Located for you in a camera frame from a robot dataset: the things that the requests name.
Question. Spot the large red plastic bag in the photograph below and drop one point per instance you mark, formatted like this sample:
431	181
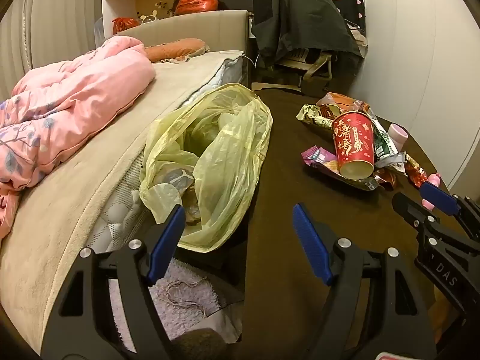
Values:
197	0

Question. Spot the brown and cream wrapper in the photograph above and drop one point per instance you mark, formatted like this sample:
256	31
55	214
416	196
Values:
315	114

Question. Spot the white curtain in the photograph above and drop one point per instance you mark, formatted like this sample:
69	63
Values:
56	18

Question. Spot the beige bed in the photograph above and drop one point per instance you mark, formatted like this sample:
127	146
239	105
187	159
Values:
75	195

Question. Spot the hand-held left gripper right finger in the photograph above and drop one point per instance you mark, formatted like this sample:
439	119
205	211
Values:
311	243

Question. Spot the red paper cup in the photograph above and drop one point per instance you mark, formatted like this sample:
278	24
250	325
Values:
352	142

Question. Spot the black bag with pink hearts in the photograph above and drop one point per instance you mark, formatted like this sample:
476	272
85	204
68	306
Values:
348	3

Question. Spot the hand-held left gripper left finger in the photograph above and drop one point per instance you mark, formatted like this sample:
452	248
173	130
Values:
165	243

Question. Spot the green and white wrapper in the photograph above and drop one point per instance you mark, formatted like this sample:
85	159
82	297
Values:
382	146

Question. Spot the orange pillow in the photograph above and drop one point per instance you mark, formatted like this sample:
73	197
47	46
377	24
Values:
176	47

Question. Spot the chair with dark jacket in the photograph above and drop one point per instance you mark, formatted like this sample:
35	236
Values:
300	18

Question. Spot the red candy wrapper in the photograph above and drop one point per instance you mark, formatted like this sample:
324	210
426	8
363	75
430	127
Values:
414	174

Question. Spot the pale fluffy rug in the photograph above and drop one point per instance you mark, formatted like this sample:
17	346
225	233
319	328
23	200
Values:
180	296

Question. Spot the pink toy figure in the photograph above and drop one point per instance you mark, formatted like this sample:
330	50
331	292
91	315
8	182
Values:
434	179

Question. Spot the purple snack wrapper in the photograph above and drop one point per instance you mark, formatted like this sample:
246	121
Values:
318	155

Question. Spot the white bunny toy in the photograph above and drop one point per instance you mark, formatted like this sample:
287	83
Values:
148	18

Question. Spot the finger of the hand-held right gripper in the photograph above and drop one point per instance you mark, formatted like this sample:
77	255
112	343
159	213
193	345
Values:
437	195
408	206

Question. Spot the yellow plastic trash bag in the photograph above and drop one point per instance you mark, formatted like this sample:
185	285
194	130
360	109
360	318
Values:
225	157

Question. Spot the orange snack wrapper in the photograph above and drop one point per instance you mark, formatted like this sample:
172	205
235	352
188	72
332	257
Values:
341	99

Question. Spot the small red plastic bag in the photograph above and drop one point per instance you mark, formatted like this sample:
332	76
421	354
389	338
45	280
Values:
123	23

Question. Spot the pink floral quilt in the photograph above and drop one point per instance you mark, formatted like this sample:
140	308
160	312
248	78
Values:
67	101

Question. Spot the small pink bottle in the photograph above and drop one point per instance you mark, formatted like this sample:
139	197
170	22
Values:
398	135

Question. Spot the beige chair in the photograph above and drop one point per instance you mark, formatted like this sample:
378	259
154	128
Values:
318	63

